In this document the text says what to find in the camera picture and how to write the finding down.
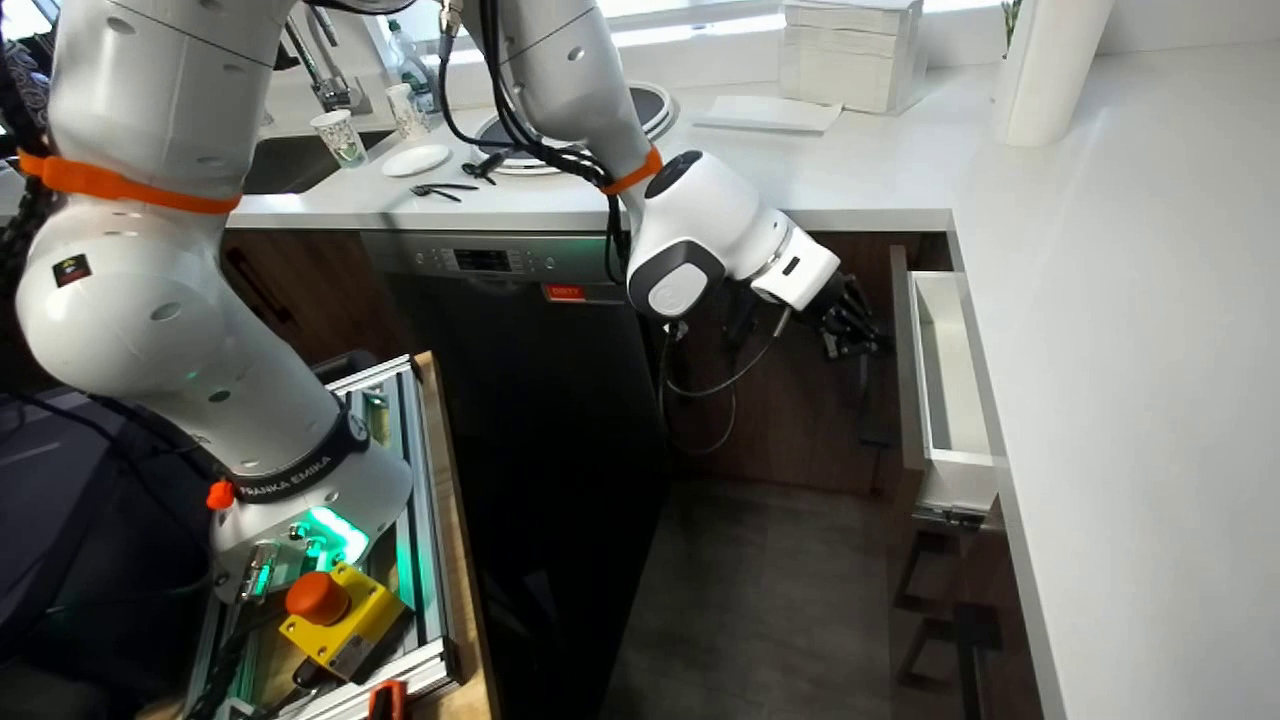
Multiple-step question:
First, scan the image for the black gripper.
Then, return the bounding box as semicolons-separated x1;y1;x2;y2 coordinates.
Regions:
812;271;894;381

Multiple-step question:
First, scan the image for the white drawer with wooden front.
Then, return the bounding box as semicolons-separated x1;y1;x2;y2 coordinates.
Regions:
888;241;1002;525

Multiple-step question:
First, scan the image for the black stool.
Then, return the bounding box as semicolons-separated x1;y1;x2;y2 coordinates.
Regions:
888;513;1013;720

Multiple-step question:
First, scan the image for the white square box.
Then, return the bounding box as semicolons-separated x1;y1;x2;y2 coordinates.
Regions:
775;0;928;115

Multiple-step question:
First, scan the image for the black dishwasher front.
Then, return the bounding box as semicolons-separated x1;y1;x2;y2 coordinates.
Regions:
355;234;677;720

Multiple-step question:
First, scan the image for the white paper towel roll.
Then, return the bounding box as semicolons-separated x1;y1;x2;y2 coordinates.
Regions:
992;0;1115;154

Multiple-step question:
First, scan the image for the black spoon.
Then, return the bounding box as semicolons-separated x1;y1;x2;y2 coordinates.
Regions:
457;154;512;190

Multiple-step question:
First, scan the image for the black curved utensil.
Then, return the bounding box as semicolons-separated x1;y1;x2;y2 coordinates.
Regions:
409;175;484;208

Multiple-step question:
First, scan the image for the wooden board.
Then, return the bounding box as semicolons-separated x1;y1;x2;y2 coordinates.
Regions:
409;349;502;720

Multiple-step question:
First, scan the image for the small white oval dish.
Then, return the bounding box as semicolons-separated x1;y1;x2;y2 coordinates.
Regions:
379;139;457;183

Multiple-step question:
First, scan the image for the clear plastic bottle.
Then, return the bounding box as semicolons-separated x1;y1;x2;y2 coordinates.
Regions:
385;15;453;130

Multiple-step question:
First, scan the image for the dark wooden cabinet door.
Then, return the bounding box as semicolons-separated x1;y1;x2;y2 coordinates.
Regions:
214;230;404;374

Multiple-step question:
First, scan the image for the white paper cup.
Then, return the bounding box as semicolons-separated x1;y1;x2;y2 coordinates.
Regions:
311;108;370;173

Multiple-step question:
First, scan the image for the yellow emergency stop button box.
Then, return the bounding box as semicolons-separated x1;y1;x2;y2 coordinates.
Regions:
277;565;410;686

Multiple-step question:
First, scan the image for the small red object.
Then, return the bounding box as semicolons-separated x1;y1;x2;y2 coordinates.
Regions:
365;677;410;720

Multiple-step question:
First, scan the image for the metal kitchen faucet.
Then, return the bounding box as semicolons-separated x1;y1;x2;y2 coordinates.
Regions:
277;4;370;122

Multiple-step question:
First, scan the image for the dark kitchen sink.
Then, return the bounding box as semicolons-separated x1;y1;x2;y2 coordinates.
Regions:
238;130;400;201

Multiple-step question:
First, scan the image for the dark blue fabric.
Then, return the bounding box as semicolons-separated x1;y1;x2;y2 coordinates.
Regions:
0;375;227;720

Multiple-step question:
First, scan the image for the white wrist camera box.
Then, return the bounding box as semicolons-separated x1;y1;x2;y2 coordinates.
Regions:
747;224;843;317

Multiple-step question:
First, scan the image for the thin black cable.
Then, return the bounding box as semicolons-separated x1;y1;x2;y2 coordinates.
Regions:
656;301;799;406

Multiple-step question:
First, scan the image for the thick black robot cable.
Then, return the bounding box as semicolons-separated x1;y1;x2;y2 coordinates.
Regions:
437;0;633;294

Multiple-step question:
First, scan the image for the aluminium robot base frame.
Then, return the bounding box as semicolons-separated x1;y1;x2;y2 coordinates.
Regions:
184;355;464;720

